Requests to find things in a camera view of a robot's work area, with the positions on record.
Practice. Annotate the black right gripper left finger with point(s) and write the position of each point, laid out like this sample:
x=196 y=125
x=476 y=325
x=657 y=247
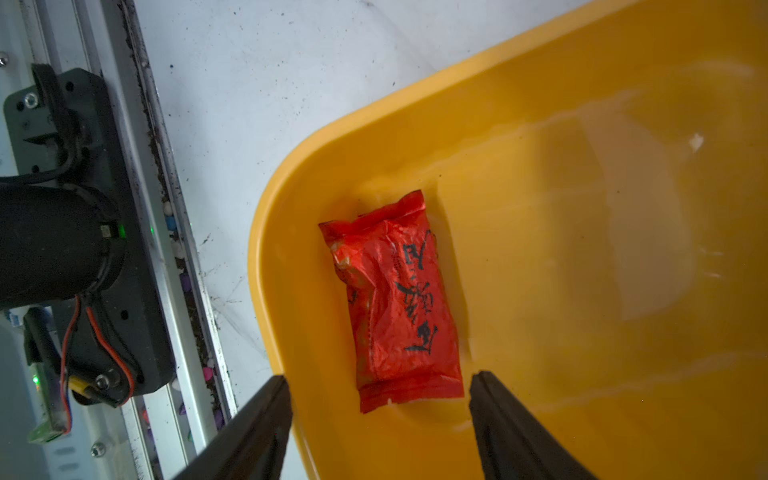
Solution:
x=254 y=443

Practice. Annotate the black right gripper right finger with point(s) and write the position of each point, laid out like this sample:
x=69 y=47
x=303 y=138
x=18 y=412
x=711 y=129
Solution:
x=512 y=443

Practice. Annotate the eleventh red tea bag packet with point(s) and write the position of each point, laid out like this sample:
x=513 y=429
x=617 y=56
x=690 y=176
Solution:
x=406 y=340

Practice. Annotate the yellow plastic storage box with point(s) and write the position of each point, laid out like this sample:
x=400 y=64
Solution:
x=598 y=191

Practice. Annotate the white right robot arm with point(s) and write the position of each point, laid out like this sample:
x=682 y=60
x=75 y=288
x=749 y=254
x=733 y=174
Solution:
x=64 y=240

